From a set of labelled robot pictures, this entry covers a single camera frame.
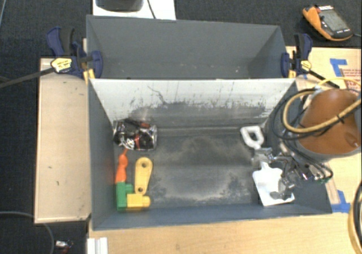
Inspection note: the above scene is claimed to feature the crumpled black and red packet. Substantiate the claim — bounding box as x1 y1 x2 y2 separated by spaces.
113 118 158 152

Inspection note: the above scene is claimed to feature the yellow flat tag with hole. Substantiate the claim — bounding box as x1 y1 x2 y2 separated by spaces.
134 157 154 195

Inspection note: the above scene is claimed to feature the yellow toy block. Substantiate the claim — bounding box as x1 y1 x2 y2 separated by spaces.
126 192 152 210

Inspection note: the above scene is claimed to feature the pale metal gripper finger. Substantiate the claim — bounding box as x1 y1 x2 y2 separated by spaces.
240 124 274 163
270 174 296 200

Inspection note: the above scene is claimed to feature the grey metal bin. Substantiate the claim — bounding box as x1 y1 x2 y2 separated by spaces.
85 14 333 231

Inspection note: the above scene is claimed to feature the pale wood flat board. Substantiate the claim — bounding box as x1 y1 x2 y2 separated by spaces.
33 57 92 224

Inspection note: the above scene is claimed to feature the green toy block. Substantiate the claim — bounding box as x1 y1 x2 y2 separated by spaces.
115 182 134 211

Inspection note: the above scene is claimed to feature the white flat plastic piece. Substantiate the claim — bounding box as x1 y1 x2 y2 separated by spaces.
252 161 296 208

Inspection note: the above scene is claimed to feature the orange toy figure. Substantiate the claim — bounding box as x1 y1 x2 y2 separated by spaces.
114 148 130 184

